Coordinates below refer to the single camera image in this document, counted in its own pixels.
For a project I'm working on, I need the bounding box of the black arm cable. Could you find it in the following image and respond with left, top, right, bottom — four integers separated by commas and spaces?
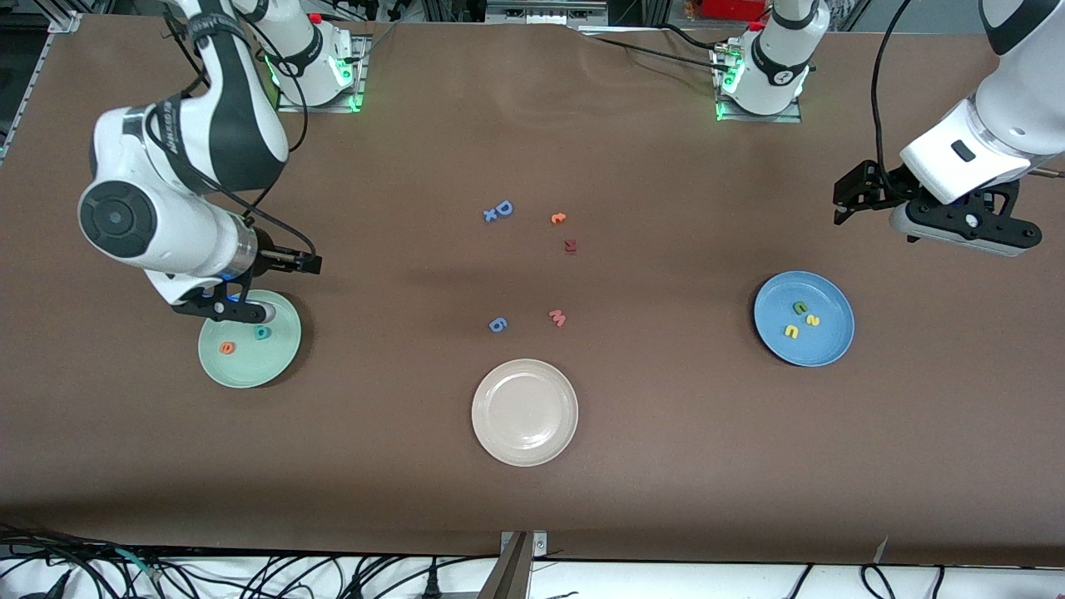
146, 0, 317, 259
871, 0, 912, 182

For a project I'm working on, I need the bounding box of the aluminium table side rail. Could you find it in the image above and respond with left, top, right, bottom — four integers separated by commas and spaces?
0, 12, 82, 163

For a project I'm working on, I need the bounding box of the teal cable under table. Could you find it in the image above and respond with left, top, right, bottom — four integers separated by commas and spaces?
116, 547, 163, 581

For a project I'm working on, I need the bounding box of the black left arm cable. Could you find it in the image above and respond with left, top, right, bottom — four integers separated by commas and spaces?
871, 0, 912, 182

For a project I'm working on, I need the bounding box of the grey metal frame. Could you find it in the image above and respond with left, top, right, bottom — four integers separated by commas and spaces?
487, 0, 608, 27

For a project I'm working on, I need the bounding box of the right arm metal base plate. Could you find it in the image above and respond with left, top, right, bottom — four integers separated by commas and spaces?
276, 33, 369, 113

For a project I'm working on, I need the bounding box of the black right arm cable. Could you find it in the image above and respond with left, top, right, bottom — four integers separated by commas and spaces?
146, 0, 317, 259

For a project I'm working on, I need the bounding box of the black looped cable under table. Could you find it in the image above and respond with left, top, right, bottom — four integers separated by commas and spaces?
861, 564, 908, 599

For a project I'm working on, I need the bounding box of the metal table edge bracket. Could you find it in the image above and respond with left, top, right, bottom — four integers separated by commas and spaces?
478, 530, 548, 599

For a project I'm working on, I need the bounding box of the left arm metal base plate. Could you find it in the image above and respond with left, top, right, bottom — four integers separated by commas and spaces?
714, 43, 805, 124

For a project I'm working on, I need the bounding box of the green plate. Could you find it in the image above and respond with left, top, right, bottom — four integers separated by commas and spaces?
198, 291, 302, 389

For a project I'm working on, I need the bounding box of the brown table cover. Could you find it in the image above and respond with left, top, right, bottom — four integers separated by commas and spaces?
0, 12, 1065, 568

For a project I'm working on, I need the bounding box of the beige plate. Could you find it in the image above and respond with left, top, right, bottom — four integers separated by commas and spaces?
471, 359, 579, 468

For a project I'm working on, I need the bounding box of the black cable on table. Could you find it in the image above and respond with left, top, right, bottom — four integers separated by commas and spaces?
582, 23, 733, 67

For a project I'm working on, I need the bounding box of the blue plate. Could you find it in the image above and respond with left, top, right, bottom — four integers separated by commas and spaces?
754, 270, 855, 368

